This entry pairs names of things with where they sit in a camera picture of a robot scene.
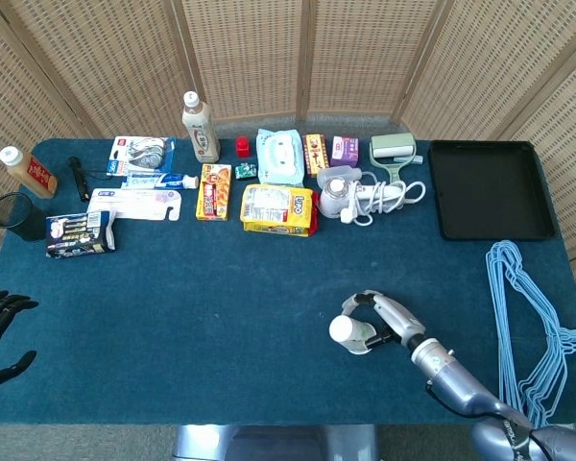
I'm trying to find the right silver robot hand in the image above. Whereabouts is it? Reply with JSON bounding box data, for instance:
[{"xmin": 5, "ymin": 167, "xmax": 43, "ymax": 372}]
[{"xmin": 341, "ymin": 289, "xmax": 427, "ymax": 354}]

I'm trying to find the white paper cup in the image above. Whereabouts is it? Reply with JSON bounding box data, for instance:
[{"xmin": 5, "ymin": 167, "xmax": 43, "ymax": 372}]
[{"xmin": 328, "ymin": 314, "xmax": 381, "ymax": 356}]

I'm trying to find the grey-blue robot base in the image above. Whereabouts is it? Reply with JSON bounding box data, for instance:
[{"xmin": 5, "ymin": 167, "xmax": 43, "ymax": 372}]
[{"xmin": 172, "ymin": 425, "xmax": 380, "ymax": 461}]

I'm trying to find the black mesh pen holder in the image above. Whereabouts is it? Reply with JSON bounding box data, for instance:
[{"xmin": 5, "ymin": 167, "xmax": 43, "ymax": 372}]
[{"xmin": 0, "ymin": 191, "xmax": 48, "ymax": 242}]

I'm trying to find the dark pad package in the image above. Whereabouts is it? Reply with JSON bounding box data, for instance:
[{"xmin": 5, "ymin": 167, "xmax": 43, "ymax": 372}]
[{"xmin": 45, "ymin": 209, "xmax": 117, "ymax": 259}]

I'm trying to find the white round bottle pink cap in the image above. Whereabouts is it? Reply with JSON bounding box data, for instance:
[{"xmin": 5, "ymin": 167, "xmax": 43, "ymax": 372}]
[{"xmin": 318, "ymin": 177, "xmax": 352, "ymax": 218}]

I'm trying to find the brown drink bottle red label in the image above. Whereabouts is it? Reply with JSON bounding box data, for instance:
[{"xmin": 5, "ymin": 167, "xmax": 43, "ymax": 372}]
[{"xmin": 0, "ymin": 146, "xmax": 59, "ymax": 200}]

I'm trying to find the black marker pen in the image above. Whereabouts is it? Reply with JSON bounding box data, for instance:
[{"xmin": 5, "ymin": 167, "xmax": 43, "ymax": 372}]
[{"xmin": 67, "ymin": 156, "xmax": 90, "ymax": 203}]

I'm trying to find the black plastic tray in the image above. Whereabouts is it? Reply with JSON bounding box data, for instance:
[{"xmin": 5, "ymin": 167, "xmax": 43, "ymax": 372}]
[{"xmin": 427, "ymin": 139, "xmax": 557, "ymax": 241}]

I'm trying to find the yellow snack bag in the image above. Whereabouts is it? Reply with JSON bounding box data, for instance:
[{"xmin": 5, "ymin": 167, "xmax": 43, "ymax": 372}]
[{"xmin": 239, "ymin": 183, "xmax": 319, "ymax": 238}]

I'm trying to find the green lint roller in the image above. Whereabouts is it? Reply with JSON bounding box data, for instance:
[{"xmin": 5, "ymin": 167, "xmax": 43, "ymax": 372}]
[{"xmin": 369, "ymin": 133, "xmax": 423, "ymax": 183}]

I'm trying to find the white toothbrush package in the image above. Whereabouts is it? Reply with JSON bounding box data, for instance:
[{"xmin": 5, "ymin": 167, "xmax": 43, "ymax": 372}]
[{"xmin": 86, "ymin": 187, "xmax": 183, "ymax": 222}]

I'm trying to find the small purple box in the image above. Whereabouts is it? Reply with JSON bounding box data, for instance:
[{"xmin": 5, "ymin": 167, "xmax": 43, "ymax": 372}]
[{"xmin": 330, "ymin": 136, "xmax": 360, "ymax": 168}]

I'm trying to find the red yellow narrow box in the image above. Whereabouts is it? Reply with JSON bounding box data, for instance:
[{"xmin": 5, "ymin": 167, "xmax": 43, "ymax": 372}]
[{"xmin": 304, "ymin": 133, "xmax": 330, "ymax": 177}]

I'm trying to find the blue tablecloth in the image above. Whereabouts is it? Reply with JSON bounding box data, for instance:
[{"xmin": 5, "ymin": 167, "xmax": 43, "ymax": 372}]
[{"xmin": 0, "ymin": 137, "xmax": 576, "ymax": 426}]

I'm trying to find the light blue wet wipes pack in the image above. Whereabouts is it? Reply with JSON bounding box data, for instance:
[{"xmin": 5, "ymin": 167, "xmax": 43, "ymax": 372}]
[{"xmin": 255, "ymin": 128, "xmax": 305, "ymax": 188}]

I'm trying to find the blue white toothpaste tube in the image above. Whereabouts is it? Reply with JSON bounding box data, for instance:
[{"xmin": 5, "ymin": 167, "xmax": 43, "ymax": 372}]
[{"xmin": 121, "ymin": 173, "xmax": 200, "ymax": 190}]

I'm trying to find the red blue blister pack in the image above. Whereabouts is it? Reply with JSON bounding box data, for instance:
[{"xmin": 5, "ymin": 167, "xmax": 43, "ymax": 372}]
[{"xmin": 106, "ymin": 135, "xmax": 177, "ymax": 177}]

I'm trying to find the yellow orange curry box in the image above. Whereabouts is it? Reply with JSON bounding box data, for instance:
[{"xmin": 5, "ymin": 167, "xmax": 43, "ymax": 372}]
[{"xmin": 195, "ymin": 163, "xmax": 233, "ymax": 222}]

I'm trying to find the milk tea bottle white cap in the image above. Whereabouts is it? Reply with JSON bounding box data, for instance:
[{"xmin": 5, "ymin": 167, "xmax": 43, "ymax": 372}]
[{"xmin": 180, "ymin": 90, "xmax": 222, "ymax": 163}]

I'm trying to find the woven folding room screen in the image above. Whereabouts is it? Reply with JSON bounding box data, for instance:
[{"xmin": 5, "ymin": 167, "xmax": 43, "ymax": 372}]
[{"xmin": 0, "ymin": 0, "xmax": 576, "ymax": 299}]

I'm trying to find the blue wire clothes hanger bundle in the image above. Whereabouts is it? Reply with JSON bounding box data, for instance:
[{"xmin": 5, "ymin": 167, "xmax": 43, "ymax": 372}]
[{"xmin": 485, "ymin": 239, "xmax": 576, "ymax": 429}]

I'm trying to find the white power strip with cable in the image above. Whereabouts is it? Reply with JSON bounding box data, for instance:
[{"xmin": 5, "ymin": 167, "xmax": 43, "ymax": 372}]
[{"xmin": 339, "ymin": 180, "xmax": 427, "ymax": 227}]

